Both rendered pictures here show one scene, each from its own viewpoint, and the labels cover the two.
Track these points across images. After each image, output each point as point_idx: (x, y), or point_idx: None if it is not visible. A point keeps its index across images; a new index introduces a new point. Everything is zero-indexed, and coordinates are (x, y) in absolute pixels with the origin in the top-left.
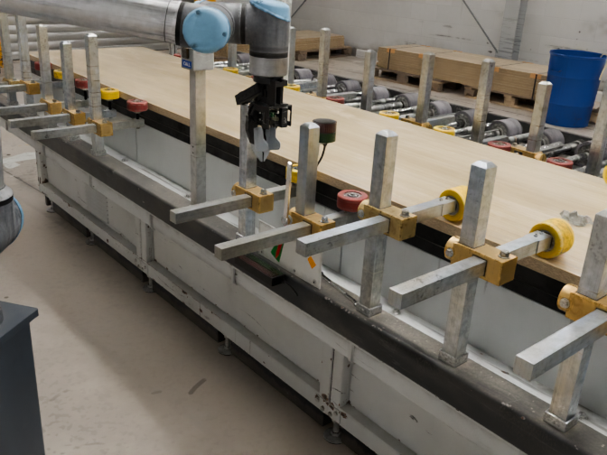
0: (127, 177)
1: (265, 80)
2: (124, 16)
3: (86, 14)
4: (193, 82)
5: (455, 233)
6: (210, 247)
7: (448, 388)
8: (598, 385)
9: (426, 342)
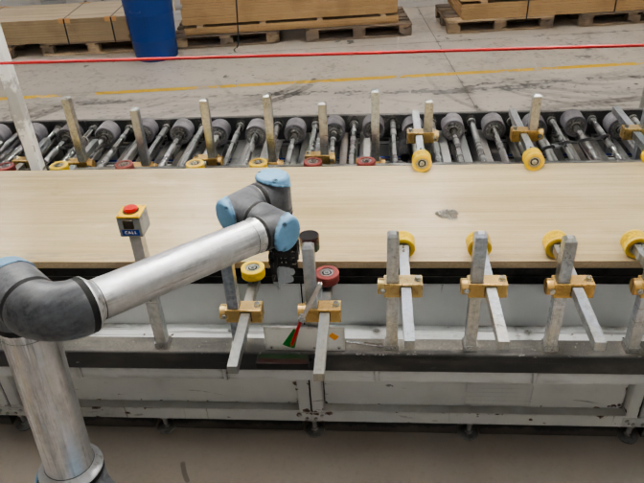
0: None
1: None
2: (232, 257)
3: (204, 272)
4: (139, 244)
5: (413, 264)
6: (201, 366)
7: (478, 364)
8: (528, 311)
9: (445, 345)
